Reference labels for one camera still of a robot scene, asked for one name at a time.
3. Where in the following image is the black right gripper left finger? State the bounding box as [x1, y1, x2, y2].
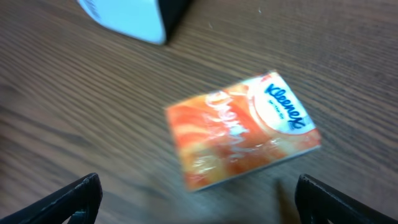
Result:
[1, 173, 103, 224]

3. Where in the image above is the orange item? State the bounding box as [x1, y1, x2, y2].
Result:
[165, 70, 321, 191]

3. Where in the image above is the white barcode scanner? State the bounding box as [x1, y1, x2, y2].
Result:
[78, 0, 192, 45]

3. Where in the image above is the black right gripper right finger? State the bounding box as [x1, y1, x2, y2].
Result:
[295, 174, 397, 224]

